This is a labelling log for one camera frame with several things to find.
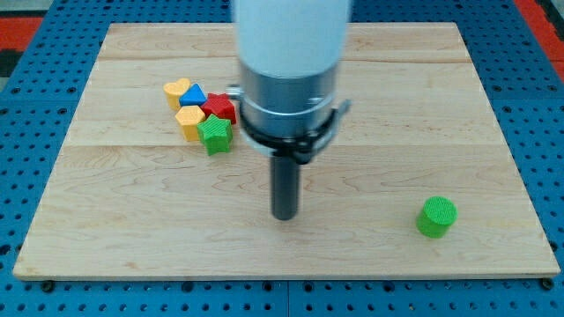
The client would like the green cylinder block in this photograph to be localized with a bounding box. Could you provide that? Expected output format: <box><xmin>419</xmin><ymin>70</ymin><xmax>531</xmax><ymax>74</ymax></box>
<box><xmin>416</xmin><ymin>196</ymin><xmax>458</xmax><ymax>239</ymax></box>

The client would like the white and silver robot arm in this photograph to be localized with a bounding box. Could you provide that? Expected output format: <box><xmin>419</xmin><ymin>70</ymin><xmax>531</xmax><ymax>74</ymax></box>
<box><xmin>232</xmin><ymin>0</ymin><xmax>352</xmax><ymax>164</ymax></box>

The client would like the wooden board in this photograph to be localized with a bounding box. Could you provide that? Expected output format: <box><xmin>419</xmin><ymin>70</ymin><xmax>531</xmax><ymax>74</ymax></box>
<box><xmin>13</xmin><ymin>23</ymin><xmax>560</xmax><ymax>281</ymax></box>

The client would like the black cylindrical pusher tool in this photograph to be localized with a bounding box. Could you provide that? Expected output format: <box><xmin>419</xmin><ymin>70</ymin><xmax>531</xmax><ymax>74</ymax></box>
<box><xmin>270</xmin><ymin>157</ymin><xmax>300</xmax><ymax>220</ymax></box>

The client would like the green star block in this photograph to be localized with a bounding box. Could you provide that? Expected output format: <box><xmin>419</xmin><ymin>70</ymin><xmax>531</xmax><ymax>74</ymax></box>
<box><xmin>197</xmin><ymin>114</ymin><xmax>233</xmax><ymax>156</ymax></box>

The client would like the red pentagon block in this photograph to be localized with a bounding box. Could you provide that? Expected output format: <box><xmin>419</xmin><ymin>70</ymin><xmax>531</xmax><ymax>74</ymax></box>
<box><xmin>201</xmin><ymin>93</ymin><xmax>236</xmax><ymax>124</ymax></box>

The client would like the yellow hexagon block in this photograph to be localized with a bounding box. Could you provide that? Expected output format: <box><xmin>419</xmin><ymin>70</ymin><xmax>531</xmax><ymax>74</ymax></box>
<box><xmin>174</xmin><ymin>106</ymin><xmax>206</xmax><ymax>141</ymax></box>

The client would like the blue triangle block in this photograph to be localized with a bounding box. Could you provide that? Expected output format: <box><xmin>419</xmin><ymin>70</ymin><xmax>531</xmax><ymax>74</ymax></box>
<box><xmin>179</xmin><ymin>84</ymin><xmax>207</xmax><ymax>107</ymax></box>

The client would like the yellow heart block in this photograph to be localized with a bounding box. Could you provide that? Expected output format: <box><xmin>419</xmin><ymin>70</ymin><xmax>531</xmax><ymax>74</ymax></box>
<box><xmin>163</xmin><ymin>77</ymin><xmax>191</xmax><ymax>111</ymax></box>

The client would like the blue perforated table mat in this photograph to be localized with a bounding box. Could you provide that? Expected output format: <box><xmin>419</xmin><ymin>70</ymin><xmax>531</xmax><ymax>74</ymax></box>
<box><xmin>1</xmin><ymin>0</ymin><xmax>563</xmax><ymax>316</ymax></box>

